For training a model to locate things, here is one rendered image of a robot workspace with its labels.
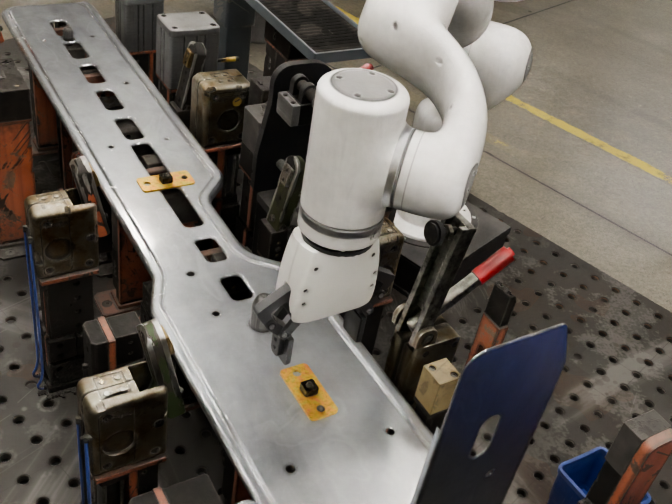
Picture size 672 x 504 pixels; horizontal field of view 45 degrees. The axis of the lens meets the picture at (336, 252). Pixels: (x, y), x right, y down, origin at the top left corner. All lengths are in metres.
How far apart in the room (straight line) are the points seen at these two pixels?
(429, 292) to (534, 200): 2.45
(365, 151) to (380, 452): 0.37
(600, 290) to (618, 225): 1.65
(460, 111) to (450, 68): 0.05
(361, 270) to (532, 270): 0.98
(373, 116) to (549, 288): 1.10
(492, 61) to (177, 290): 0.68
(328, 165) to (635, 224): 2.81
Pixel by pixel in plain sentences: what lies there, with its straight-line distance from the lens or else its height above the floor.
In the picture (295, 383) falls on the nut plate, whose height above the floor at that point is 1.00.
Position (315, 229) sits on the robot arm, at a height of 1.26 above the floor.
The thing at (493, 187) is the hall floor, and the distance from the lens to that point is 3.41.
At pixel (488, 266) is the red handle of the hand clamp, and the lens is 1.01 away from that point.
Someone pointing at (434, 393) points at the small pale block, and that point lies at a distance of 0.95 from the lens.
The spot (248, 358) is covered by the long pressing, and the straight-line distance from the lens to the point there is 1.01.
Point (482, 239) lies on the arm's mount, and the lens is 1.66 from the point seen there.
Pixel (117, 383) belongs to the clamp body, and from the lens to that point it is 0.92.
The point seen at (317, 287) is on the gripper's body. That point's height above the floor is 1.19.
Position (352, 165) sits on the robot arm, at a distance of 0.73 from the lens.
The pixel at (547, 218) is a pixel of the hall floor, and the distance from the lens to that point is 3.32.
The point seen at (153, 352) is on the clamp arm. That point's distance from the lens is 0.88.
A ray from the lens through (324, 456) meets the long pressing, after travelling 0.92.
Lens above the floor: 1.72
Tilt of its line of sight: 37 degrees down
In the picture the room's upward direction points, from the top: 11 degrees clockwise
